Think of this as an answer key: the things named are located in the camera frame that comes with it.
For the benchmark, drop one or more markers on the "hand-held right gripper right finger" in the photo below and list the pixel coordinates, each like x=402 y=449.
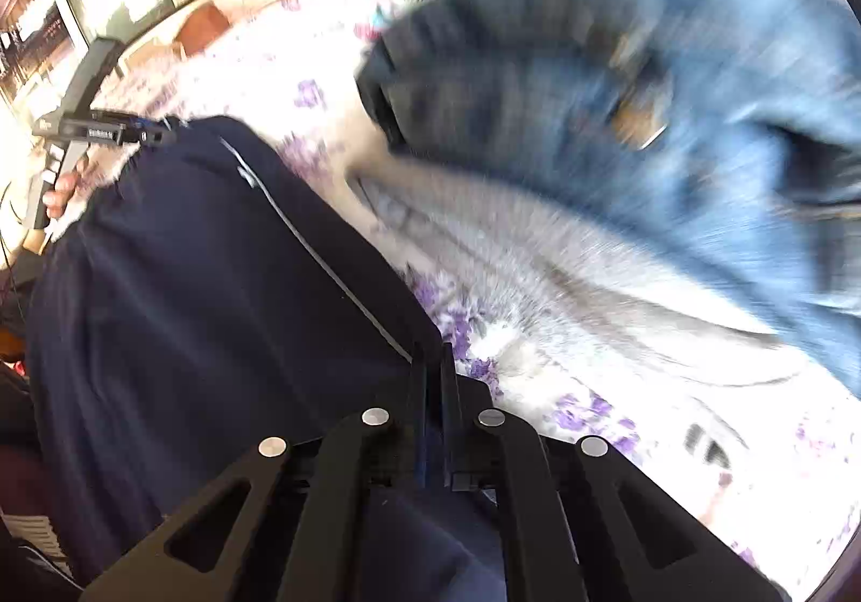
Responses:
x=449 y=420

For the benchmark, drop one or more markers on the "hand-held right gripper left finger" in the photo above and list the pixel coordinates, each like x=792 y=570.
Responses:
x=420 y=420

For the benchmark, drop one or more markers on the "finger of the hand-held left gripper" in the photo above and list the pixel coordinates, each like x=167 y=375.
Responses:
x=134 y=136
x=118 y=117

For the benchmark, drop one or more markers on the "navy pants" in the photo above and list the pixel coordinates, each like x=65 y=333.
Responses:
x=202 y=319

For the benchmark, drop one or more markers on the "person's left hand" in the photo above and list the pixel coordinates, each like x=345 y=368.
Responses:
x=64 y=192

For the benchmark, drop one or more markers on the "wooden chair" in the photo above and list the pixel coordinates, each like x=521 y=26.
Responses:
x=202 y=29

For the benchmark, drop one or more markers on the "floral bed sheet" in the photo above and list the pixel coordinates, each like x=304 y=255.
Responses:
x=269 y=64

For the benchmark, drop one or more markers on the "grey garment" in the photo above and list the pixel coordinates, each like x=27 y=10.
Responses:
x=538 y=279

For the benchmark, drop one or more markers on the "blue jeans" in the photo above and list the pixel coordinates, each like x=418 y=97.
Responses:
x=686 y=171

